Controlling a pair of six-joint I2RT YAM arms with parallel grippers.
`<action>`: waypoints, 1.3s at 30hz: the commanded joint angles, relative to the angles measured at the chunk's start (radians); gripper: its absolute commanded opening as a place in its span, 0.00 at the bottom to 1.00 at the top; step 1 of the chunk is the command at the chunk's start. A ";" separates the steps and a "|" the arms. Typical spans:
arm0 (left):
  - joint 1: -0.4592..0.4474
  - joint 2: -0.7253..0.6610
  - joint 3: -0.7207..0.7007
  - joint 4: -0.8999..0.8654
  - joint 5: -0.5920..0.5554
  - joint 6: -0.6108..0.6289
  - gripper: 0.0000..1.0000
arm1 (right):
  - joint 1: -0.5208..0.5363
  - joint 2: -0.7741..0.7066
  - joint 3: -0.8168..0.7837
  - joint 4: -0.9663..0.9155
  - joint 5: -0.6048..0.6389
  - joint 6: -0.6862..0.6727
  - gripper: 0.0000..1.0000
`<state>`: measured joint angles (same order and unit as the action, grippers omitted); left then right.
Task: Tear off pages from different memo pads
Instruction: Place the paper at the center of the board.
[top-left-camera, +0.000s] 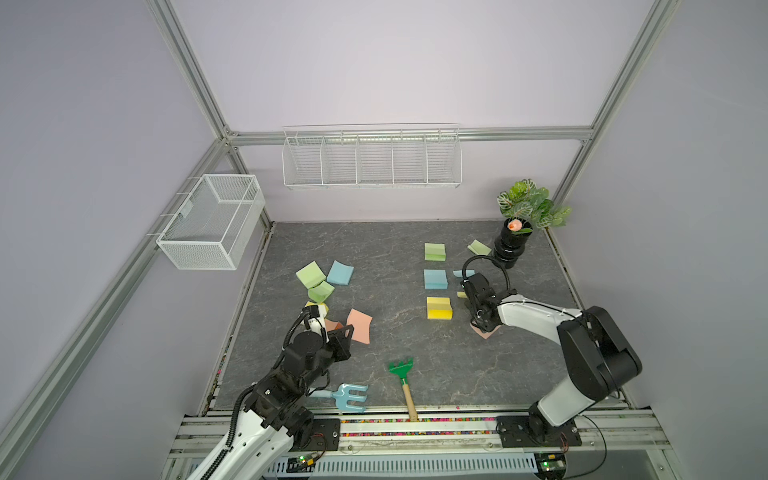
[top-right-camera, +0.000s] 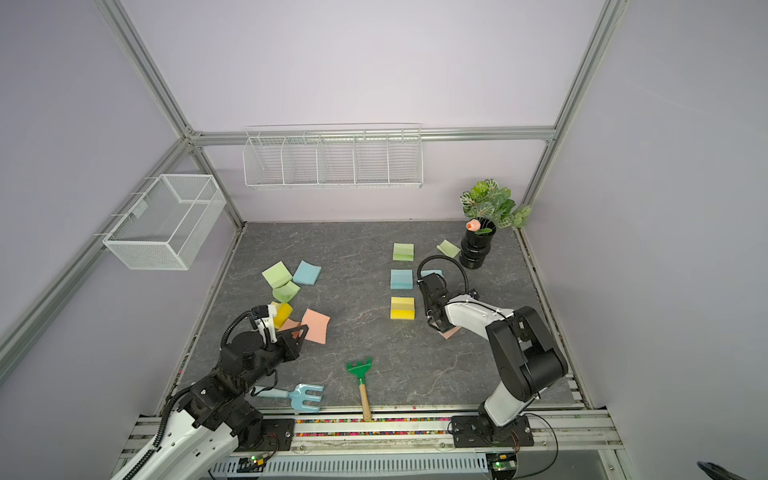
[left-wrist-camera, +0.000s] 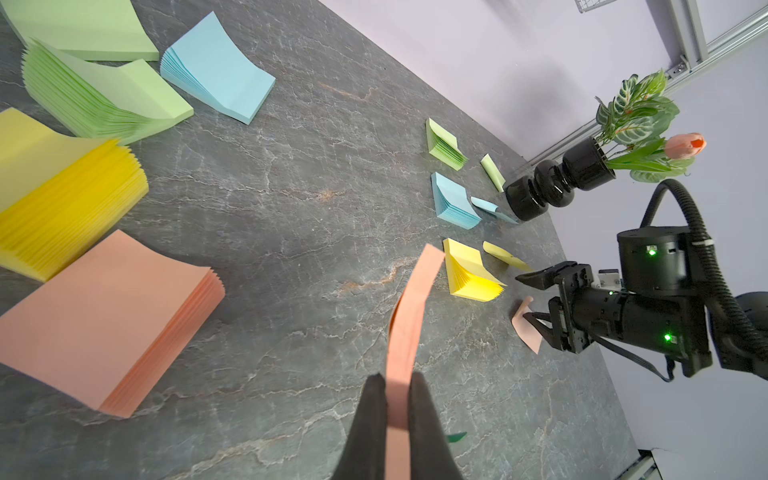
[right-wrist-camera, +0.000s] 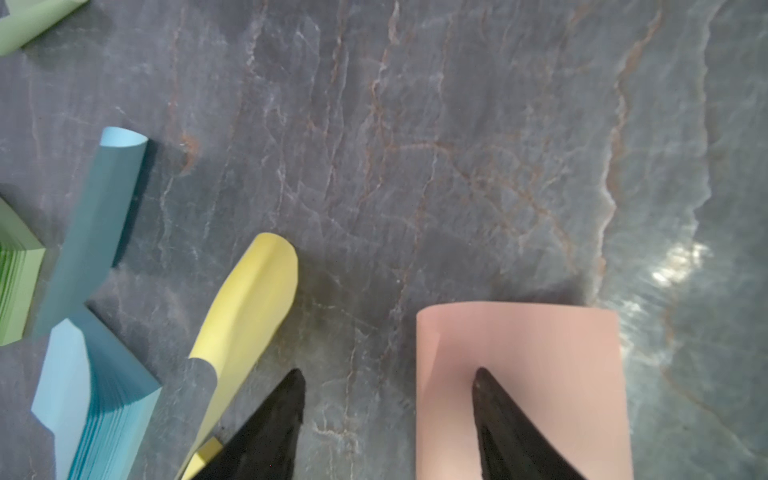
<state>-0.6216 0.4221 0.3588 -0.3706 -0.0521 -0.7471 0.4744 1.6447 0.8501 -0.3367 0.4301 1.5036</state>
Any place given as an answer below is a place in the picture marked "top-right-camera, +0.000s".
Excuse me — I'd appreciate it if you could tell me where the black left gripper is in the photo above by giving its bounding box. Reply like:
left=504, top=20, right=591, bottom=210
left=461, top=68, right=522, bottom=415
left=242, top=324, right=308, bottom=392

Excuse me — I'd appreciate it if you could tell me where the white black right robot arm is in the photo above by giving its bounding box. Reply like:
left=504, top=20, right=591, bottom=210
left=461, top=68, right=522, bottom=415
left=417, top=273, right=569, bottom=431

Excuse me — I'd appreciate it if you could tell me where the white wire shelf basket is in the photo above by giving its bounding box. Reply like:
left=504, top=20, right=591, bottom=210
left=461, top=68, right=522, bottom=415
left=242, top=123, right=424, bottom=189

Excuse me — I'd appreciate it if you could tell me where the light blue garden fork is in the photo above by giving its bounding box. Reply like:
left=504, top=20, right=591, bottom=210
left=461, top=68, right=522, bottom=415
left=251, top=383, right=324, bottom=413

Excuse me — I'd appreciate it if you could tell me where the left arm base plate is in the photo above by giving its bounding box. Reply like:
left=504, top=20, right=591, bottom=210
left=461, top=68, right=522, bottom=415
left=236, top=417, right=296, bottom=452

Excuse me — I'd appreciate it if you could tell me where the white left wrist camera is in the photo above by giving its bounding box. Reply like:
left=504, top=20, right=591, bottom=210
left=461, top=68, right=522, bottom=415
left=250, top=304, right=278, bottom=345

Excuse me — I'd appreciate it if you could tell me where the torn pink memo page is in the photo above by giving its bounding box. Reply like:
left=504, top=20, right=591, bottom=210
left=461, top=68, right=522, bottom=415
left=428, top=321, right=460, bottom=339

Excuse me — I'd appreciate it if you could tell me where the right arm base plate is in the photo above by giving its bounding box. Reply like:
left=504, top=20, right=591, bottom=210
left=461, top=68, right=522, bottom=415
left=447, top=415, right=534, bottom=450

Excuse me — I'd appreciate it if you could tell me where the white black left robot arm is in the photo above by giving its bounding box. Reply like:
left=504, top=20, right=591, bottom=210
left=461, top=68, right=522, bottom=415
left=114, top=325, right=308, bottom=479

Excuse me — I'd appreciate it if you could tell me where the black glossy vase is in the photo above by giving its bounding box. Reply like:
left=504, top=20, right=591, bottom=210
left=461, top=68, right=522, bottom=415
left=459, top=218, right=496, bottom=269

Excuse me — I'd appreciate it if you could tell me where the light green memo pad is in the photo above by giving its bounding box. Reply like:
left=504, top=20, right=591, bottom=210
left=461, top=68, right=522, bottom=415
left=262, top=261, right=293, bottom=289

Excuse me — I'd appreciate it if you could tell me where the green garden rake wooden handle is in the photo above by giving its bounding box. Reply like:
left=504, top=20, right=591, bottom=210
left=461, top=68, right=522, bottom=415
left=346, top=358, right=373, bottom=422

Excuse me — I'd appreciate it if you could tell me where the pink memo pad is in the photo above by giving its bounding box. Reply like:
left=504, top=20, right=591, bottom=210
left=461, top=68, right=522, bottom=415
left=301, top=309, right=330, bottom=345
left=279, top=319, right=302, bottom=338

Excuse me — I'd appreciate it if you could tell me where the yellow fanned memo pad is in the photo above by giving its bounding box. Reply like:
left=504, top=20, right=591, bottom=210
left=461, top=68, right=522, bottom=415
left=272, top=302, right=293, bottom=329

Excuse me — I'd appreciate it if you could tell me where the green artificial plant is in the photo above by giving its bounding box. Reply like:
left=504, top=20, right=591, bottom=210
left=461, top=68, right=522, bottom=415
left=460, top=179, right=532, bottom=236

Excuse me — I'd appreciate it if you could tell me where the torn green memo page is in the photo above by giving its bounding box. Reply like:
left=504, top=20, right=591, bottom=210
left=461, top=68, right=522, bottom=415
left=436, top=240, right=461, bottom=258

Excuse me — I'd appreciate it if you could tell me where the light blue memo pad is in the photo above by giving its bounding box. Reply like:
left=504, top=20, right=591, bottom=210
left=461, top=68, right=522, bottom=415
left=293, top=260, right=322, bottom=286

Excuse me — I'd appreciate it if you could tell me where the white wire side basket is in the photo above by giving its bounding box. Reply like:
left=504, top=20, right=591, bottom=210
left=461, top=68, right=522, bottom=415
left=102, top=174, right=226, bottom=271

